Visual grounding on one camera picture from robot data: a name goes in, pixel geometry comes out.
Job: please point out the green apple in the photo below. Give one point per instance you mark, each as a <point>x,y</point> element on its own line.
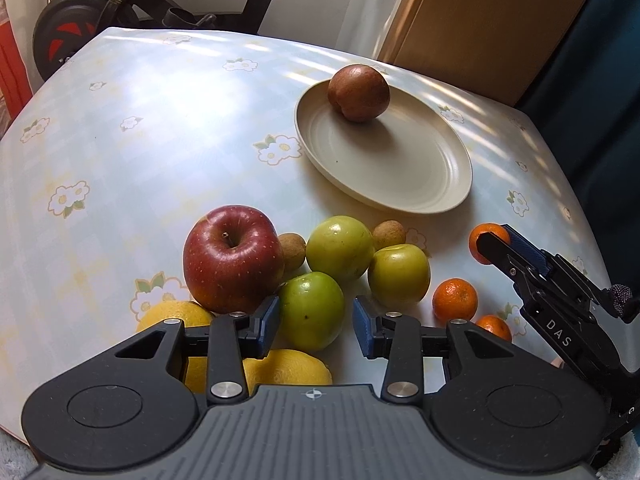
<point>340,246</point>
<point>399,276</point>
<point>312,311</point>

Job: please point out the shiny red apple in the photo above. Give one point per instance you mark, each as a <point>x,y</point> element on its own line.
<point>232,259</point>

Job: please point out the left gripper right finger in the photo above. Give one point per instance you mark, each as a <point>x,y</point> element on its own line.
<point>395,337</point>

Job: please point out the dull brownish red apple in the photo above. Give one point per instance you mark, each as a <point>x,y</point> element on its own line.
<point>359,93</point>

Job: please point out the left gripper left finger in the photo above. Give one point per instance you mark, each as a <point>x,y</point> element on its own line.
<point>233,338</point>

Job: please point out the small orange mandarin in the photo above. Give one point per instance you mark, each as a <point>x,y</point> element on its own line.
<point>487,244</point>

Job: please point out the brown kiwi fruit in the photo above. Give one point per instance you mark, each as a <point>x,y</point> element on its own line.
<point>388,233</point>
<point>294,251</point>

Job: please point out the dark teal curtain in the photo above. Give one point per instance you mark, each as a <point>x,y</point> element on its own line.
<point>585,103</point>

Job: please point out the cream round plate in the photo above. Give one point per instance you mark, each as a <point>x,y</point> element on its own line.
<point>406,160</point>

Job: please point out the black exercise bike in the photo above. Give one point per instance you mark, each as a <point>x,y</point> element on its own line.
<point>65,26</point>

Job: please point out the wooden door panel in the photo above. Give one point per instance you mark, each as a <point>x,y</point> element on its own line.
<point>494,48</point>

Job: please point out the red patterned curtain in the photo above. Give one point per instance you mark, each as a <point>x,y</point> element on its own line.
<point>16,87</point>

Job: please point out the yellow lemon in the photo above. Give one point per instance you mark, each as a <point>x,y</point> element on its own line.
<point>281,367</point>
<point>190,313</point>

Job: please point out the floral plaid tablecloth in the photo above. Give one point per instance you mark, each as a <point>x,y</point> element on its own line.
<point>116,157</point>

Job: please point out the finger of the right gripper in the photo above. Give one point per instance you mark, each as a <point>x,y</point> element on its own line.
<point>545,264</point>
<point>519,259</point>

